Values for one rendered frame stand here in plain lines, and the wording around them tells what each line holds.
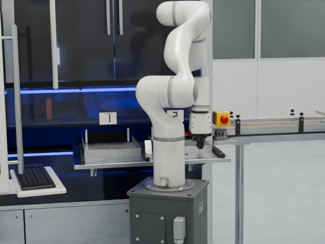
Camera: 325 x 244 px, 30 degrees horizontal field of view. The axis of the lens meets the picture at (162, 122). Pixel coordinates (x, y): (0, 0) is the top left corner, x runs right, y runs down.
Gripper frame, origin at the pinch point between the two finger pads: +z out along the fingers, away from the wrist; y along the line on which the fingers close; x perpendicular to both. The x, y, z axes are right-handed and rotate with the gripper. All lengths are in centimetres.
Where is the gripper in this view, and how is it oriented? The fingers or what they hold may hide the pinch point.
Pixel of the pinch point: (200, 144)
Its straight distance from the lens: 283.2
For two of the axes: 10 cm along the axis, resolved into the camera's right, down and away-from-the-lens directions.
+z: 0.0, 9.9, 1.2
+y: -9.9, 0.2, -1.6
